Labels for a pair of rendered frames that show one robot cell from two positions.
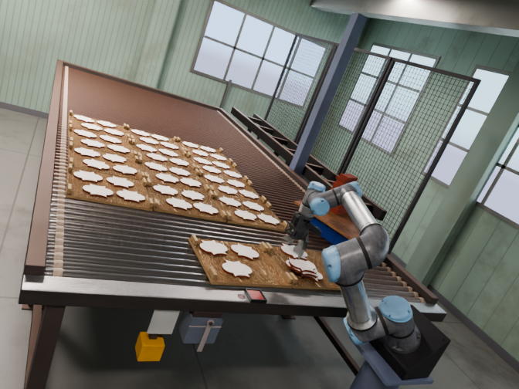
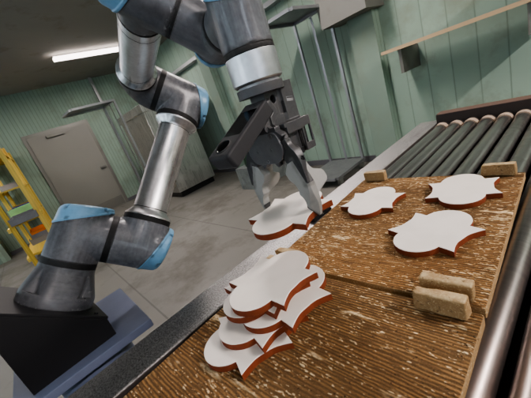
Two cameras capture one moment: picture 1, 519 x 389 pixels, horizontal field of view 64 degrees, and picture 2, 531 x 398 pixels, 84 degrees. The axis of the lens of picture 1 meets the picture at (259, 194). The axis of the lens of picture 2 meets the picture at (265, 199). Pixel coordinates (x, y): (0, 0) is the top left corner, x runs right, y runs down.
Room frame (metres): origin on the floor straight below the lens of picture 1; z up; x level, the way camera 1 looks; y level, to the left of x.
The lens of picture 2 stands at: (2.26, -0.33, 1.24)
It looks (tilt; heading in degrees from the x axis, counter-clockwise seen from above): 18 degrees down; 173
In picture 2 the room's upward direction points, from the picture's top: 20 degrees counter-clockwise
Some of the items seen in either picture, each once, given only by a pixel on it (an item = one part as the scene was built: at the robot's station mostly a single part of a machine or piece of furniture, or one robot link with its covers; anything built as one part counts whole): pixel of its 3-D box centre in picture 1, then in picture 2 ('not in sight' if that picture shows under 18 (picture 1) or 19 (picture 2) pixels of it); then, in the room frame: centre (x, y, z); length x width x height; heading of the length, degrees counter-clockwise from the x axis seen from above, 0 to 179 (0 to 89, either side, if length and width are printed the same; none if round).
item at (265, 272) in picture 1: (239, 262); (399, 219); (1.77, -0.03, 0.93); 0.41 x 0.35 x 0.02; 123
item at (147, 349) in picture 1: (154, 330); not in sight; (1.35, 0.18, 0.74); 0.09 x 0.08 x 0.24; 120
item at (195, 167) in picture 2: not in sight; (171, 148); (-4.49, -1.05, 0.94); 1.45 x 1.12 x 1.88; 30
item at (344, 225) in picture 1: (342, 218); not in sight; (2.70, -0.58, 1.03); 0.50 x 0.50 x 0.02; 53
